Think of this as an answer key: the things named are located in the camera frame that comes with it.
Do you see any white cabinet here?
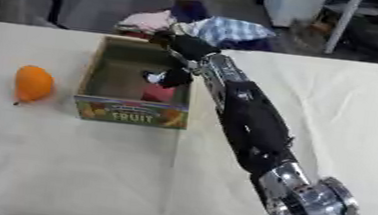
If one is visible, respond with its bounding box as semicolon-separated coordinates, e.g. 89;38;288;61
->
259;0;331;32

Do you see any blue white checked cloth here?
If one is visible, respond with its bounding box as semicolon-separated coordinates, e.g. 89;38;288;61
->
168;11;281;54

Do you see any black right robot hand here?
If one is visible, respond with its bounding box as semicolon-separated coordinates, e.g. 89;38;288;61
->
140;29;225;94

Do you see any white pole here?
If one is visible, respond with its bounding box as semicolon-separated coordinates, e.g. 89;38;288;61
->
321;0;366;58

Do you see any orange toy pear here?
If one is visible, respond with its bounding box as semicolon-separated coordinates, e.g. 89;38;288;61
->
9;63;58;110

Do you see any red toy fruit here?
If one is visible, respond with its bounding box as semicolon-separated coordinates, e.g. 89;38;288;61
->
140;82;177;105

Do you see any pink folded cloth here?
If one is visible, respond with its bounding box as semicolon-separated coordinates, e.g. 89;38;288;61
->
113;4;180;40

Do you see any cardboard box with fruit print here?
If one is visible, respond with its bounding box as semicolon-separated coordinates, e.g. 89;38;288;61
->
69;32;200;132

